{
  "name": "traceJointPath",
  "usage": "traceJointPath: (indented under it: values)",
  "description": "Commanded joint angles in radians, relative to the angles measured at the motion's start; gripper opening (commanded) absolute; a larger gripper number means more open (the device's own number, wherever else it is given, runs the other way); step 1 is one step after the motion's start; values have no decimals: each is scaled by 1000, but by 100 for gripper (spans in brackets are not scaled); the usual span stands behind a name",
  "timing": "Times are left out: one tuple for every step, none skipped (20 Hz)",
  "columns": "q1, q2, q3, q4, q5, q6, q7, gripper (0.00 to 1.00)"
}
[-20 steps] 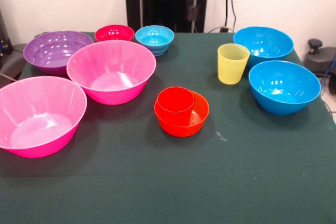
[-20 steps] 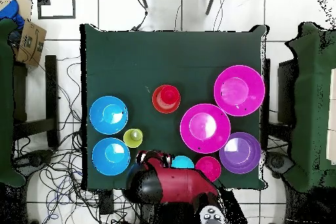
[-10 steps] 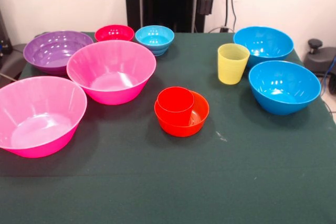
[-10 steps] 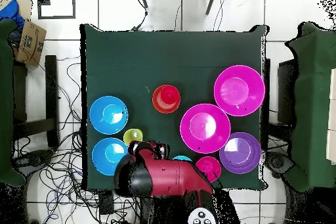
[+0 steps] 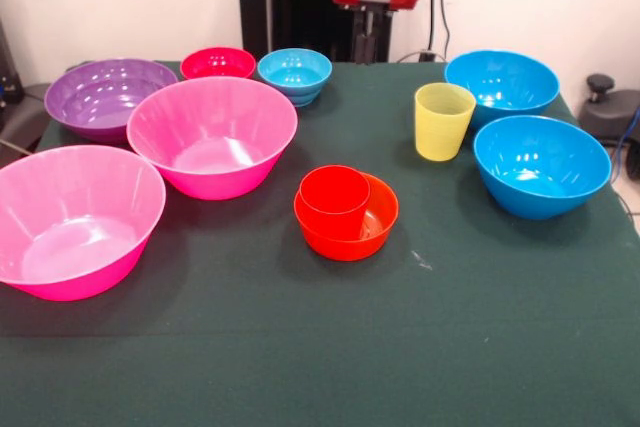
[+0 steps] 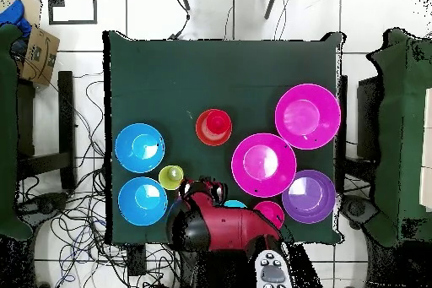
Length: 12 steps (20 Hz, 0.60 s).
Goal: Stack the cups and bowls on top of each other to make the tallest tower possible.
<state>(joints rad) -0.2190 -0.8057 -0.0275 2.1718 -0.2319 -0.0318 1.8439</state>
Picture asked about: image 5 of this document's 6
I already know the large blue bowl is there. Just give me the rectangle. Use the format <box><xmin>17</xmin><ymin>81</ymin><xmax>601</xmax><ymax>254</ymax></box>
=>
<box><xmin>443</xmin><ymin>49</ymin><xmax>560</xmax><ymax>131</ymax></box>
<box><xmin>472</xmin><ymin>114</ymin><xmax>613</xmax><ymax>221</ymax></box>

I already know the large pink bowl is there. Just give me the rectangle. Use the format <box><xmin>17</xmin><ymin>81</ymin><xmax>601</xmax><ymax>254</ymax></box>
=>
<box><xmin>0</xmin><ymin>144</ymin><xmax>168</xmax><ymax>303</ymax></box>
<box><xmin>125</xmin><ymin>76</ymin><xmax>299</xmax><ymax>202</ymax></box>

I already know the blue cable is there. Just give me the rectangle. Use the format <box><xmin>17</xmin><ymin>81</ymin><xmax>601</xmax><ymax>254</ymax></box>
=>
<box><xmin>607</xmin><ymin>106</ymin><xmax>640</xmax><ymax>183</ymax></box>

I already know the dark green table cloth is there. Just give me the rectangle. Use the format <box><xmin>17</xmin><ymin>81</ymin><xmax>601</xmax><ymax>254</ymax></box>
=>
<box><xmin>0</xmin><ymin>60</ymin><xmax>640</xmax><ymax>427</ymax></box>

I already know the red cup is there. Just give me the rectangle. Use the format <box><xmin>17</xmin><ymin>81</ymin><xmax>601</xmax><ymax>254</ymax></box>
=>
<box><xmin>298</xmin><ymin>164</ymin><xmax>373</xmax><ymax>241</ymax></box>

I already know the stack of small blue bowls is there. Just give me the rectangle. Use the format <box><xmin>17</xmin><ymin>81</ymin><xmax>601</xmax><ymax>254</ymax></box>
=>
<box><xmin>256</xmin><ymin>47</ymin><xmax>334</xmax><ymax>108</ymax></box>

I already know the orange bowl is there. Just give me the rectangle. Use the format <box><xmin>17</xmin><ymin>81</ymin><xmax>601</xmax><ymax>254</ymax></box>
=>
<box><xmin>293</xmin><ymin>171</ymin><xmax>400</xmax><ymax>263</ymax></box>

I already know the black pedestal foot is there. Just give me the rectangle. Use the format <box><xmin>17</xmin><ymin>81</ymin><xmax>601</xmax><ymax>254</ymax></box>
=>
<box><xmin>579</xmin><ymin>73</ymin><xmax>640</xmax><ymax>148</ymax></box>
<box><xmin>0</xmin><ymin>82</ymin><xmax>51</xmax><ymax>153</ymax></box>

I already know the small crimson bowl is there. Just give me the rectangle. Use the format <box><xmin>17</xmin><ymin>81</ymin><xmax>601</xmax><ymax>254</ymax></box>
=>
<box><xmin>179</xmin><ymin>46</ymin><xmax>257</xmax><ymax>81</ymax></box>

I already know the yellow cup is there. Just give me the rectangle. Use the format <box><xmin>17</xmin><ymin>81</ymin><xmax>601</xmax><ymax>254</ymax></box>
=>
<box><xmin>413</xmin><ymin>82</ymin><xmax>477</xmax><ymax>163</ymax></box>

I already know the purple bowl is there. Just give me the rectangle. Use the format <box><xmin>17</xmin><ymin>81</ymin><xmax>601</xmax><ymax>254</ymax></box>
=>
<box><xmin>43</xmin><ymin>57</ymin><xmax>180</xmax><ymax>144</ymax></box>

